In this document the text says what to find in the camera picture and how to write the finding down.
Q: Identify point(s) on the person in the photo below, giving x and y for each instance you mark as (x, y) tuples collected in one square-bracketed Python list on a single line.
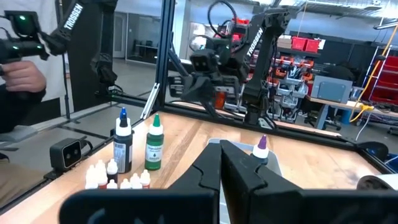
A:
[(51, 81)]

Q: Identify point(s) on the black table-level camera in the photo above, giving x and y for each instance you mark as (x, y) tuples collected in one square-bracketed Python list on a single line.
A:
[(66, 153)]

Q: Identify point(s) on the black candy color bottle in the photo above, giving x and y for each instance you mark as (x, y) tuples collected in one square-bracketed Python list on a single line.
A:
[(122, 149)]

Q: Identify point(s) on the small orange bottle yellow label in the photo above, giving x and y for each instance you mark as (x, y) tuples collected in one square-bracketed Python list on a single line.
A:
[(101, 174)]

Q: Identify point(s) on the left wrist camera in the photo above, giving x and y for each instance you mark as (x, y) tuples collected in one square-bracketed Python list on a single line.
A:
[(203, 63)]

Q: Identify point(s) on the red tool cabinet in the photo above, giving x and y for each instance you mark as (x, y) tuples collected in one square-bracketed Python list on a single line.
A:
[(387, 93)]

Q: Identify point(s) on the grey metal box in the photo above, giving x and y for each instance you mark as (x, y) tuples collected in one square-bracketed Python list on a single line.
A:
[(331, 89)]

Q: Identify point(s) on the small dropper bottle purple label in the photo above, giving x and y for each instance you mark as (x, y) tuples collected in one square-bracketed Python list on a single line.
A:
[(112, 168)]

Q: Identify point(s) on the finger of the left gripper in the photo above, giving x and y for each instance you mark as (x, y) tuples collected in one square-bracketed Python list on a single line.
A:
[(211, 109)]

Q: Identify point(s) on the person's hand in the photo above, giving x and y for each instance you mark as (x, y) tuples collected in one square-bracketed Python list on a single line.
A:
[(21, 76)]

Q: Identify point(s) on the grey plastic bin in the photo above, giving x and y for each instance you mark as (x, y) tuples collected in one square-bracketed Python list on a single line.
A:
[(275, 163)]

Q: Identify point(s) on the person's forearm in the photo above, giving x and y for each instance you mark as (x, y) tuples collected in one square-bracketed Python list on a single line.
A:
[(18, 107)]

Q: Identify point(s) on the red storage bin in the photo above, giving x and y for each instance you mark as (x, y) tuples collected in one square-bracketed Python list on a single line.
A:
[(312, 45), (299, 43)]

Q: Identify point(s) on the black parts shelf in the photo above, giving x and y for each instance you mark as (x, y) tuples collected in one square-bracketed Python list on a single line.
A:
[(292, 81)]

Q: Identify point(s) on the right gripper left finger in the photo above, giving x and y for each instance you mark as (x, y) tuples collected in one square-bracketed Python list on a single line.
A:
[(205, 168)]

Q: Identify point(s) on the purple candy color bottle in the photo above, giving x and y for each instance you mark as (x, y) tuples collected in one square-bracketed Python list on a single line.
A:
[(260, 151)]

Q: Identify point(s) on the wooden workbench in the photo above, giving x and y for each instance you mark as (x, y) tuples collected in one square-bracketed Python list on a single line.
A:
[(342, 105)]

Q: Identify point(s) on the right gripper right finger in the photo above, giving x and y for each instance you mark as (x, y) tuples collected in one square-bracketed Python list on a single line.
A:
[(239, 174)]

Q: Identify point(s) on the green candy color bottle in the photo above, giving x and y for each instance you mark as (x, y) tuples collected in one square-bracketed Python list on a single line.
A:
[(154, 152)]

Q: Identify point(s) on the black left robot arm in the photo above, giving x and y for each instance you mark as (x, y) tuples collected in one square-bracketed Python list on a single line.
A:
[(258, 77)]

